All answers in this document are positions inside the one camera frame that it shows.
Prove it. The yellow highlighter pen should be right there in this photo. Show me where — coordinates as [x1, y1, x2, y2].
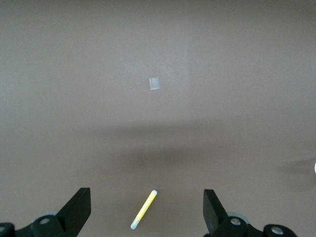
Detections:
[130, 189, 158, 231]

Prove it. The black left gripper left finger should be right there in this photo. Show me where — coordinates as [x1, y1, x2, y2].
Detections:
[0, 187, 92, 237]

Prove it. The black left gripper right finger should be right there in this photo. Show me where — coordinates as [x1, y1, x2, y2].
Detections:
[202, 189, 297, 237]

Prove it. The small clear tape piece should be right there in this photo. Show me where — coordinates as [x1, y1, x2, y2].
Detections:
[149, 77, 161, 91]

